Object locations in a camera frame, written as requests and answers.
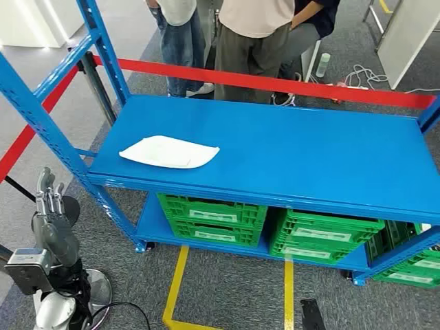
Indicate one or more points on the red barrier belt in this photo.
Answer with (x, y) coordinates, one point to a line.
(261, 83)
(20, 139)

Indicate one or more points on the dark green plastic crate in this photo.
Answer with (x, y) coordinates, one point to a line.
(390, 239)

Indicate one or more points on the white platform block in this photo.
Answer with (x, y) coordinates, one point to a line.
(34, 23)

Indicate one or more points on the pale green bottle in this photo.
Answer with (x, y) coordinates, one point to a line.
(323, 64)

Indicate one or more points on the chrome barrier post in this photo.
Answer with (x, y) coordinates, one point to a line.
(98, 89)

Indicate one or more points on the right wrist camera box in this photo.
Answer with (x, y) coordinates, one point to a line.
(312, 315)

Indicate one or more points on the white desk panel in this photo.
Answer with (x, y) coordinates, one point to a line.
(311, 61)

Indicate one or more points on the blue metal shelf rack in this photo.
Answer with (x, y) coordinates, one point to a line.
(275, 150)

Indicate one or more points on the white curved plastic part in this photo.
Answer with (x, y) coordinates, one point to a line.
(164, 152)

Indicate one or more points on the white board panel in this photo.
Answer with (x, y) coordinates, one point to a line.
(409, 41)

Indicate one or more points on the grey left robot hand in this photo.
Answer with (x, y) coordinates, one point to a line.
(60, 237)

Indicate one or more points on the grey metal frame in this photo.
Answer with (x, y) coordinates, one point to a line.
(374, 20)

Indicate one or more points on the white power strip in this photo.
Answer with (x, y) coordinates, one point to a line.
(357, 86)

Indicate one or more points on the person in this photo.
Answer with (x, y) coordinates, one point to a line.
(247, 54)
(180, 50)
(306, 38)

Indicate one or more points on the yellow floor tape strip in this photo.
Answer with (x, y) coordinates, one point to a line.
(289, 296)

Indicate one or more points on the black round base stand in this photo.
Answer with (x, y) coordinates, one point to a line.
(72, 210)

